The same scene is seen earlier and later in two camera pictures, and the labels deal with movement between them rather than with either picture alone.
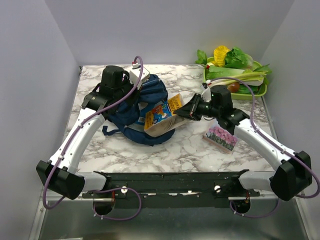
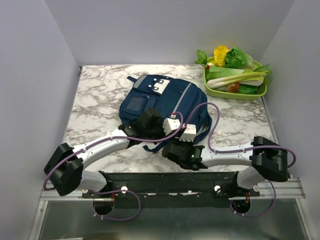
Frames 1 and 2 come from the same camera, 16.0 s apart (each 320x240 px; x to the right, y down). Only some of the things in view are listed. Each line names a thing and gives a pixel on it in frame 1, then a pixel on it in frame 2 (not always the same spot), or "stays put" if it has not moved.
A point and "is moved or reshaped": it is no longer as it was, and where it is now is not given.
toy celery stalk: [257, 75] stays put
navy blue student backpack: [129, 116] is moved or reshaped
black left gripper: [136, 93] → [163, 136]
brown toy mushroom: [233, 87] stays put
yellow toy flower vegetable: [219, 53] stays put
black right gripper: [190, 109] → [177, 143]
